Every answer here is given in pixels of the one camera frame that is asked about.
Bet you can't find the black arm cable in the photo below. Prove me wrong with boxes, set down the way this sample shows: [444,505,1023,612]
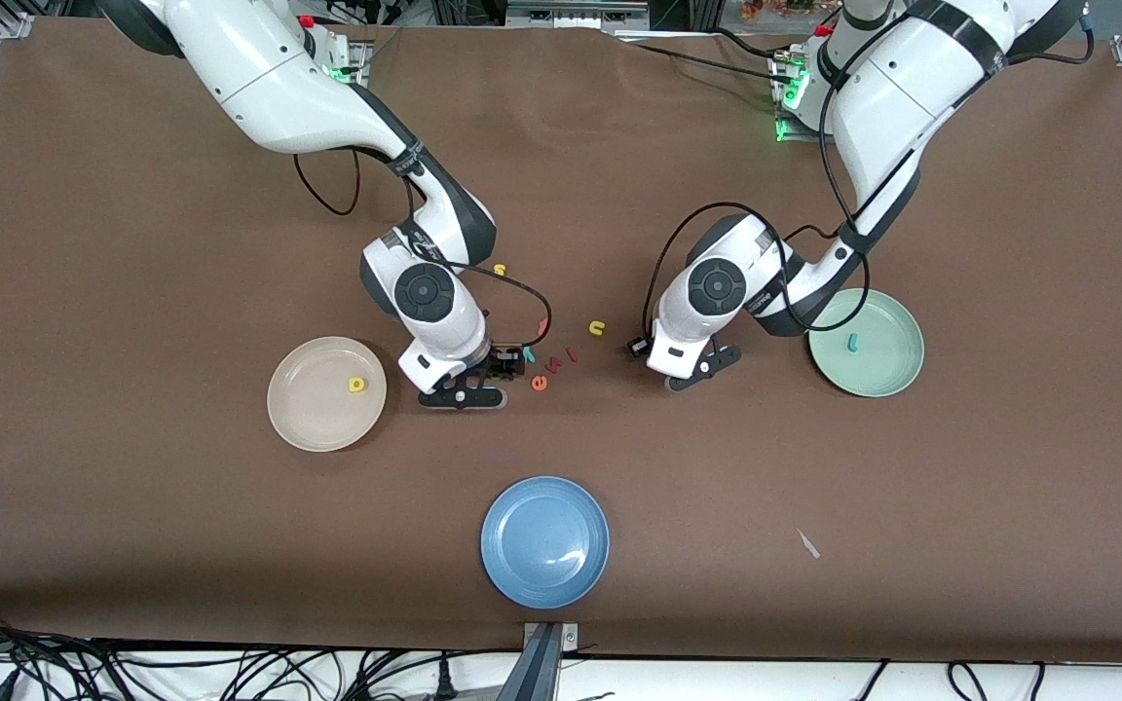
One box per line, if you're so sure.
[293,151,552,350]
[641,39,872,342]

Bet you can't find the blue plate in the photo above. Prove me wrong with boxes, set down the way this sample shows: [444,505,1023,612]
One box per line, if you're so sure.
[480,475,611,610]

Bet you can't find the grey metal rack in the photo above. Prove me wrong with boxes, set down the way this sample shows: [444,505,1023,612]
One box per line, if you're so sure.
[507,0,650,25]

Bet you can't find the pale green plate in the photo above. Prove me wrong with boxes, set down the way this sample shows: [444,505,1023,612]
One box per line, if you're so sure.
[807,288,925,398]

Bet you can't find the brown table cover sheet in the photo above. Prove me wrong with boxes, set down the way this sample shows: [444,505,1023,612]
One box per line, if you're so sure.
[0,18,1122,665]

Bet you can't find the beige brown plate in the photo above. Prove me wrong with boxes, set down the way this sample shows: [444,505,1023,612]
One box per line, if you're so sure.
[267,336,389,453]

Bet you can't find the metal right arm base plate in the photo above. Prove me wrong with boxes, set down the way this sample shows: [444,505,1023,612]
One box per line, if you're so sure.
[322,39,372,84]

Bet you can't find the orange floral decoration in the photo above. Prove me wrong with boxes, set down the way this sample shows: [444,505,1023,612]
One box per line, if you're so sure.
[741,0,815,22]

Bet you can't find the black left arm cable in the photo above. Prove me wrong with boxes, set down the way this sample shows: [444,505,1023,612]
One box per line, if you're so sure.
[641,39,872,342]

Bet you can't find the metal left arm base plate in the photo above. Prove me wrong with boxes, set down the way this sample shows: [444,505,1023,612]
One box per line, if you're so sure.
[770,54,827,143]

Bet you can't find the grey metal bracket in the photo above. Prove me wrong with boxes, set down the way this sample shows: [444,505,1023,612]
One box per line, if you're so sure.
[522,621,580,651]

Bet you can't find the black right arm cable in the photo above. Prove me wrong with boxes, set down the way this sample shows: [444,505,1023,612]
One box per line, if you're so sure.
[293,151,552,350]

